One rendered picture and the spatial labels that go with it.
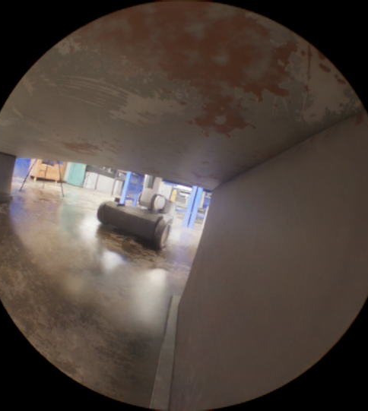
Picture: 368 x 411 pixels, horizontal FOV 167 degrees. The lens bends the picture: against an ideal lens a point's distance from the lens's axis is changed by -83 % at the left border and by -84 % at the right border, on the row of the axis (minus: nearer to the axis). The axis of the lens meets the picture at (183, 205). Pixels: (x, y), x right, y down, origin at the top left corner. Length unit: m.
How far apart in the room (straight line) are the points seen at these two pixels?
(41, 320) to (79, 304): 0.14
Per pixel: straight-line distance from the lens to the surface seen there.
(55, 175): 4.33
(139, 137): 0.15
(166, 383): 0.31
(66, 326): 0.40
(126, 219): 0.90
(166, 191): 6.75
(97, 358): 0.36
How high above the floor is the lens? 0.34
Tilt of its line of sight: 2 degrees down
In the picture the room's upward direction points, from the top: 14 degrees clockwise
